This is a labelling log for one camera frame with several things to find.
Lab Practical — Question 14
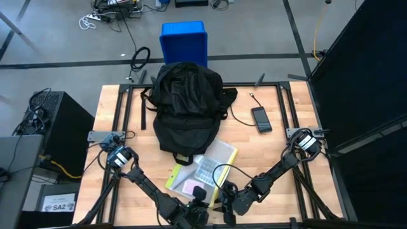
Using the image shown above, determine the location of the blue plastic bin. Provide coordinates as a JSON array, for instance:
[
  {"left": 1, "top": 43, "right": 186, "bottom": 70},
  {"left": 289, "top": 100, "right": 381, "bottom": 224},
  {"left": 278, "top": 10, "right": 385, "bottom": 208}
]
[{"left": 159, "top": 20, "right": 209, "bottom": 68}]

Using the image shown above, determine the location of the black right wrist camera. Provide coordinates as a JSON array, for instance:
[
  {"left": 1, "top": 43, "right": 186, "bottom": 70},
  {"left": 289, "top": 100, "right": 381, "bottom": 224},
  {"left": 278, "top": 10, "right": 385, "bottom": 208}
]
[{"left": 221, "top": 183, "right": 238, "bottom": 200}]

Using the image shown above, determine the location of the grey desk calculator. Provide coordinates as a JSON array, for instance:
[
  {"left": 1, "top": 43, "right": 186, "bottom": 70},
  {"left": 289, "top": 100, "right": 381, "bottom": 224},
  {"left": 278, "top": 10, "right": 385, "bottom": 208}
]
[{"left": 193, "top": 157, "right": 220, "bottom": 187}]

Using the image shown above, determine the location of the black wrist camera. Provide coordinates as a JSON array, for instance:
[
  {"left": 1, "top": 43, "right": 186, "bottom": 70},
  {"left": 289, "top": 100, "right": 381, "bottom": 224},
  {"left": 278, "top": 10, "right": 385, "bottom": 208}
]
[
  {"left": 192, "top": 186, "right": 207, "bottom": 201},
  {"left": 221, "top": 183, "right": 238, "bottom": 200}
]

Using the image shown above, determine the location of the dark fabric partition screen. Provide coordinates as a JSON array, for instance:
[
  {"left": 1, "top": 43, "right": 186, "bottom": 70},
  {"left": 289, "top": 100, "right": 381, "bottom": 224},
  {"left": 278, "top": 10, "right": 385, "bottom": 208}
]
[{"left": 310, "top": 0, "right": 407, "bottom": 229}]

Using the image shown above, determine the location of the white coiled cable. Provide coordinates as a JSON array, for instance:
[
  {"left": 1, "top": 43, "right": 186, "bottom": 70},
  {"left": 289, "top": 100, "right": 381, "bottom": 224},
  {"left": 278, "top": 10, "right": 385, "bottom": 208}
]
[{"left": 78, "top": 15, "right": 97, "bottom": 31}]

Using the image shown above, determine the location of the pale pink note pad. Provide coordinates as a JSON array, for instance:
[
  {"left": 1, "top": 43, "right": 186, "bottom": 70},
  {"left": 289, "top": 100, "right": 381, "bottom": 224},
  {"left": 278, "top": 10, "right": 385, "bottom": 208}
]
[{"left": 182, "top": 179, "right": 205, "bottom": 195}]

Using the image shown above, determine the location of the black adapter and cable cluster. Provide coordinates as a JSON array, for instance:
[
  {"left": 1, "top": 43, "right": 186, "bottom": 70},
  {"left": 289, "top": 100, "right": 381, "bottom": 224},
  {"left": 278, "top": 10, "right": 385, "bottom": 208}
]
[{"left": 92, "top": 0, "right": 144, "bottom": 20}]

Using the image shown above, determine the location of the black cable bundle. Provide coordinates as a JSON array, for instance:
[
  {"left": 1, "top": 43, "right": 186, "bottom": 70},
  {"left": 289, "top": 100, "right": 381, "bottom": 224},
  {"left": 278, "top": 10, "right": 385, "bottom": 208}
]
[{"left": 12, "top": 88, "right": 53, "bottom": 136}]

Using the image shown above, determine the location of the black computer tower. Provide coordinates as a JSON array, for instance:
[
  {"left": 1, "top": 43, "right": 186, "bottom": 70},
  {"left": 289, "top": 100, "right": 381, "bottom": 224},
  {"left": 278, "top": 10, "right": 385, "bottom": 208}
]
[{"left": 24, "top": 91, "right": 95, "bottom": 179}]

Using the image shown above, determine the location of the white mesh pouch yellow zipper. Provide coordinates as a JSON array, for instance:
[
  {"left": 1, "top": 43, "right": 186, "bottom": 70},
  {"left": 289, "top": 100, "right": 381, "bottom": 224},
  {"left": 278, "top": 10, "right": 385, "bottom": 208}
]
[{"left": 164, "top": 138, "right": 239, "bottom": 204}]

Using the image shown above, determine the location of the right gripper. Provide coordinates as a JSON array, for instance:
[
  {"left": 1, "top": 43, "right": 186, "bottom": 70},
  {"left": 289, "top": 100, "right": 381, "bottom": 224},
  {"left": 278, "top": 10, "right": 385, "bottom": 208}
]
[{"left": 212, "top": 190, "right": 255, "bottom": 226}]

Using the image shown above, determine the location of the black backpack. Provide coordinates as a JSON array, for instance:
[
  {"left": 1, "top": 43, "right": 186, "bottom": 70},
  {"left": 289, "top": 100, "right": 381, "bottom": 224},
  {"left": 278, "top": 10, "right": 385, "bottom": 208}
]
[{"left": 139, "top": 62, "right": 238, "bottom": 166}]

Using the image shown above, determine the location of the long yellow cable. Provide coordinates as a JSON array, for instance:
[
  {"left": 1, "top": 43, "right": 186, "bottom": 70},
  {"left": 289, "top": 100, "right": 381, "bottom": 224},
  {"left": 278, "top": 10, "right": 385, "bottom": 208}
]
[{"left": 313, "top": 3, "right": 328, "bottom": 61}]

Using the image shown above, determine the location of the black coiled cable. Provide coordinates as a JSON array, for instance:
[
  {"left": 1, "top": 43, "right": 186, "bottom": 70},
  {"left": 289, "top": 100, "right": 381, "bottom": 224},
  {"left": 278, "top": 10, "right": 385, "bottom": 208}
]
[{"left": 128, "top": 46, "right": 151, "bottom": 80}]

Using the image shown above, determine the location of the short yellow cable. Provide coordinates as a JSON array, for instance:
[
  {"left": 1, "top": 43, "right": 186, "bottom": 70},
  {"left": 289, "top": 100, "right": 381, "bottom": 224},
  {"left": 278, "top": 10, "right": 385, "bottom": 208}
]
[{"left": 39, "top": 155, "right": 83, "bottom": 179}]

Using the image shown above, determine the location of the black metal table frame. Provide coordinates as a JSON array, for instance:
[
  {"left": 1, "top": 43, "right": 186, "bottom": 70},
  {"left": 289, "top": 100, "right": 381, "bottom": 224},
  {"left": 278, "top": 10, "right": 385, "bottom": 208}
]
[{"left": 72, "top": 69, "right": 350, "bottom": 229}]

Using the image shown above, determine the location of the black right camera cable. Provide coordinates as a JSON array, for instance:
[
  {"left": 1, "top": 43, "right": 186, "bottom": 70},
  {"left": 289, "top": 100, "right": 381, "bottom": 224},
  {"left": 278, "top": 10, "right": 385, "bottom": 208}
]
[{"left": 212, "top": 163, "right": 255, "bottom": 191}]

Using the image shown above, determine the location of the grey metal bar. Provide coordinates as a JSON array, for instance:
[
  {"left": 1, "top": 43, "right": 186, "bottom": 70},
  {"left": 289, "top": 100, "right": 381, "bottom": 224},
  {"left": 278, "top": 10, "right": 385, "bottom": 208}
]
[{"left": 0, "top": 11, "right": 22, "bottom": 35}]

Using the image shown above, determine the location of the black box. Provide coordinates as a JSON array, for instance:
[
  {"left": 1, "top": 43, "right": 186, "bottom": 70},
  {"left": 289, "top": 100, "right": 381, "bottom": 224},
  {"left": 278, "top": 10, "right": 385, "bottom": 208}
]
[{"left": 34, "top": 183, "right": 80, "bottom": 229}]

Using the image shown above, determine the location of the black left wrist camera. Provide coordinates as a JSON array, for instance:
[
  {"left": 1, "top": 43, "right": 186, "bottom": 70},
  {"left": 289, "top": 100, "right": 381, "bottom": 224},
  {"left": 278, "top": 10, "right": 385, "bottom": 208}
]
[{"left": 192, "top": 186, "right": 207, "bottom": 201}]

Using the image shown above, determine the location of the black flat device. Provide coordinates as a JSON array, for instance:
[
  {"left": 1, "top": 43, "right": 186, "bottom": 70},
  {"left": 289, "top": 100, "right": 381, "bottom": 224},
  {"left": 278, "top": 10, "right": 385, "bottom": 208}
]
[{"left": 174, "top": 0, "right": 209, "bottom": 8}]

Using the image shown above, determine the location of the black charger cable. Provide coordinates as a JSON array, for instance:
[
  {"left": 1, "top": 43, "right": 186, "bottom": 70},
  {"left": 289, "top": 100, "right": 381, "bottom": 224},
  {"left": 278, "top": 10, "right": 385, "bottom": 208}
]
[{"left": 229, "top": 92, "right": 263, "bottom": 127}]

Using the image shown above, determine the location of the grey metal crossbar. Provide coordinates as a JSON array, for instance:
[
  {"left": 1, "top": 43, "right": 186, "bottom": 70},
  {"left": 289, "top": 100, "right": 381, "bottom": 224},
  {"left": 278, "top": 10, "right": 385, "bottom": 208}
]
[{"left": 330, "top": 116, "right": 407, "bottom": 157}]

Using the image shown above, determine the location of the white SA2 label sheet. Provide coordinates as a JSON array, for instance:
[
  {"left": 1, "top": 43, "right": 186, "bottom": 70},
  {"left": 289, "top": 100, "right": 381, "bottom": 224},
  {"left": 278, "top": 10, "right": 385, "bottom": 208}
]
[{"left": 41, "top": 193, "right": 77, "bottom": 213}]

